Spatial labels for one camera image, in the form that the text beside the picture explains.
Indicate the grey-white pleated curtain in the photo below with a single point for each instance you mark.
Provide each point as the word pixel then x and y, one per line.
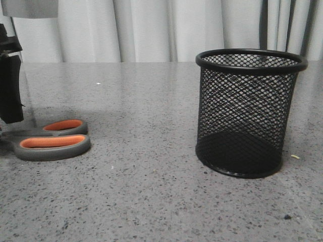
pixel 176 31

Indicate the black mesh pen bucket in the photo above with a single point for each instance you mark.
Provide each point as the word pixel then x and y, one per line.
pixel 244 103

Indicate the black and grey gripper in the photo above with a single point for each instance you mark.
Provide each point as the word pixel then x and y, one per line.
pixel 36 26

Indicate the grey orange handled scissors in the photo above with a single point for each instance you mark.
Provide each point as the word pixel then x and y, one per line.
pixel 55 141

